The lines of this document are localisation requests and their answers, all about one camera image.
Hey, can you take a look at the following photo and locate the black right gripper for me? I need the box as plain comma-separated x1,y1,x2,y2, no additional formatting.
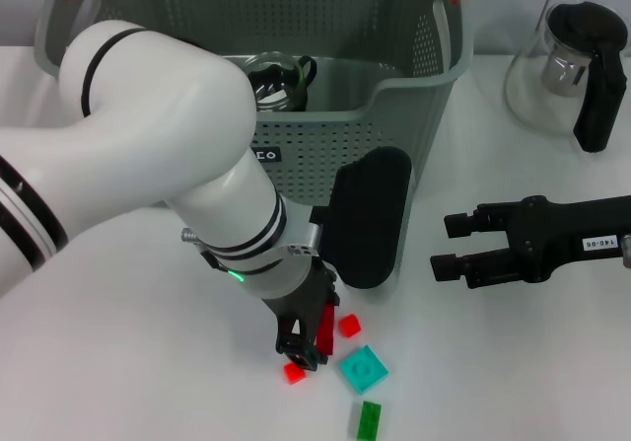
430,194,631,290

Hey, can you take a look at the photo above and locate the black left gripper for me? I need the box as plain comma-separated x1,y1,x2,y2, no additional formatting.
260,257,341,372

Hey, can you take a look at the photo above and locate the dark red long toy brick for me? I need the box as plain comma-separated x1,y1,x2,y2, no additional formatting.
315,303,338,356

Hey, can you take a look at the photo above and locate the cyan square toy plate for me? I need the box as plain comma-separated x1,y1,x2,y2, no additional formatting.
338,344,390,395

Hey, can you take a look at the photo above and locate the green toy brick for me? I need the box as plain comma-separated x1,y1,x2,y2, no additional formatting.
352,400,385,441

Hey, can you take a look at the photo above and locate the glass teacup with black sleeve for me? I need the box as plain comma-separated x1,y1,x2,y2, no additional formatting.
244,51,317,112

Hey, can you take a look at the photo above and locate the grey perforated storage basket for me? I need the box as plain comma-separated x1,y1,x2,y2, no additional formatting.
34,0,475,215

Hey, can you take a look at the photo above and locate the left wrist camera housing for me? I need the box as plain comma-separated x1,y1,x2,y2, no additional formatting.
309,146,414,292

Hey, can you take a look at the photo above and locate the glass pitcher with black handle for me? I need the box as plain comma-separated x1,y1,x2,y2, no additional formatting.
502,0,631,154

